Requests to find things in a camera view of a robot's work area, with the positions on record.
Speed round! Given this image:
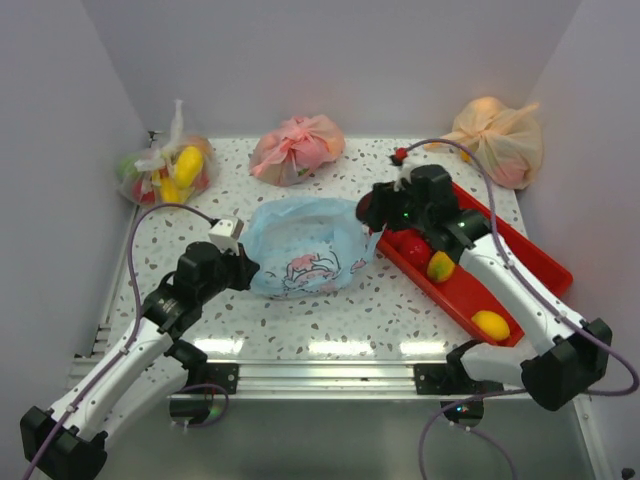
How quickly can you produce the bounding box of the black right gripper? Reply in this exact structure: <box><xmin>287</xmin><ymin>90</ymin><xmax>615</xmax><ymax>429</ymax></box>
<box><xmin>362</xmin><ymin>181</ymin><xmax>432</xmax><ymax>234</ymax></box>

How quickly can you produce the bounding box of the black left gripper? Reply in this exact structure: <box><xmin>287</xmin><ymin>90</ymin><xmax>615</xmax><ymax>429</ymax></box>
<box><xmin>198</xmin><ymin>240</ymin><xmax>259</xmax><ymax>303</ymax></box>

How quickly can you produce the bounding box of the dark brown fruit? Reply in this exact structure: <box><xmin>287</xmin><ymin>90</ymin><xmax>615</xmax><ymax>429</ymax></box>
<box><xmin>356</xmin><ymin>194</ymin><xmax>371</xmax><ymax>223</ymax></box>

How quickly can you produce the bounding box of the red round fruit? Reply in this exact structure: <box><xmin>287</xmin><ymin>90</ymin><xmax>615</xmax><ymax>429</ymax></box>
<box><xmin>399</xmin><ymin>236</ymin><xmax>432</xmax><ymax>270</ymax></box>

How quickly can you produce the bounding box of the green orange mango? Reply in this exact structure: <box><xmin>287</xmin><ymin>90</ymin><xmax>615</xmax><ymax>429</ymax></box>
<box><xmin>426</xmin><ymin>251</ymin><xmax>456</xmax><ymax>284</ymax></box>

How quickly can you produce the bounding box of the blue printed plastic bag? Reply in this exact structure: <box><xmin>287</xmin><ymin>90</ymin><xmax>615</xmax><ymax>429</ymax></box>
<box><xmin>240</xmin><ymin>197</ymin><xmax>382</xmax><ymax>299</ymax></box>

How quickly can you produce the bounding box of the yellow fruit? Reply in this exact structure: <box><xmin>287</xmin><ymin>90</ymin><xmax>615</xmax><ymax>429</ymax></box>
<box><xmin>472</xmin><ymin>310</ymin><xmax>511</xmax><ymax>342</ymax></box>

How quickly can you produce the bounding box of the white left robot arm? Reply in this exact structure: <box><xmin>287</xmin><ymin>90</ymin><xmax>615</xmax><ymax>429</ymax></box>
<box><xmin>20</xmin><ymin>241</ymin><xmax>259</xmax><ymax>479</ymax></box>

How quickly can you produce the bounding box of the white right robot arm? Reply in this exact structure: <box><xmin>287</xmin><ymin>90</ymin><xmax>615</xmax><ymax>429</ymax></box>
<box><xmin>356</xmin><ymin>165</ymin><xmax>612</xmax><ymax>411</ymax></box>

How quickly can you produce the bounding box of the clear bag with fruit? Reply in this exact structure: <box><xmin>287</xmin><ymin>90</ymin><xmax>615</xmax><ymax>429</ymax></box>
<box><xmin>115</xmin><ymin>99</ymin><xmax>215</xmax><ymax>208</ymax></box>

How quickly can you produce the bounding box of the pink knotted plastic bag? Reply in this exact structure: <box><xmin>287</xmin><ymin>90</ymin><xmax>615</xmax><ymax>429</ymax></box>
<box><xmin>249</xmin><ymin>115</ymin><xmax>346</xmax><ymax>187</ymax></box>

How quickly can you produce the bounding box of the orange knotted plastic bag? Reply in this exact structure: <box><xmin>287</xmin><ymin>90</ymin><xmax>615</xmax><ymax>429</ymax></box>
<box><xmin>443</xmin><ymin>97</ymin><xmax>544</xmax><ymax>190</ymax></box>

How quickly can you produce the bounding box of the red plastic tray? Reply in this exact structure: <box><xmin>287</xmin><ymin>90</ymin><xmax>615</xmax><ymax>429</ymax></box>
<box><xmin>374</xmin><ymin>182</ymin><xmax>575</xmax><ymax>348</ymax></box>

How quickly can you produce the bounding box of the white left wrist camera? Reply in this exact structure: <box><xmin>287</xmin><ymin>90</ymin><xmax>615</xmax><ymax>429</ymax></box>
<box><xmin>208</xmin><ymin>216</ymin><xmax>244</xmax><ymax>255</ymax></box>

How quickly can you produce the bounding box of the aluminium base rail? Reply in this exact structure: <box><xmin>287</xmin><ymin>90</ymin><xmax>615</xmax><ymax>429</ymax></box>
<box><xmin>64</xmin><ymin>324</ymin><xmax>586</xmax><ymax>401</ymax></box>

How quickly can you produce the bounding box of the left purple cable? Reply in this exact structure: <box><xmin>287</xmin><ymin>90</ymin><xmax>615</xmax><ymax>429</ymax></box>
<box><xmin>22</xmin><ymin>203</ymin><xmax>219</xmax><ymax>480</ymax></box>

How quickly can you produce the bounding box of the purple cable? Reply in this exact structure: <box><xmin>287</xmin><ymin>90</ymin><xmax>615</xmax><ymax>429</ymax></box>
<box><xmin>407</xmin><ymin>139</ymin><xmax>640</xmax><ymax>480</ymax></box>
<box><xmin>22</xmin><ymin>203</ymin><xmax>219</xmax><ymax>480</ymax></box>

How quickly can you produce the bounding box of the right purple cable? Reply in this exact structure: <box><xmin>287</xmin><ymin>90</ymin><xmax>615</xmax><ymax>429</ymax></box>
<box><xmin>407</xmin><ymin>139</ymin><xmax>640</xmax><ymax>480</ymax></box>

